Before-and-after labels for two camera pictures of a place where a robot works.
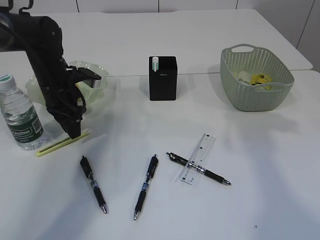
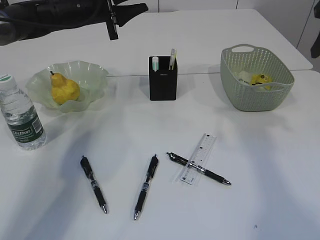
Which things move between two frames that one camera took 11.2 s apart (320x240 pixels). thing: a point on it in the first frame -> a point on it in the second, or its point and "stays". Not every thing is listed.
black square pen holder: x=163 y=83 stays
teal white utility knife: x=155 y=63 stays
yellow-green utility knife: x=44 y=151 -> x=173 y=55
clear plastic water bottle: x=22 y=122 stays
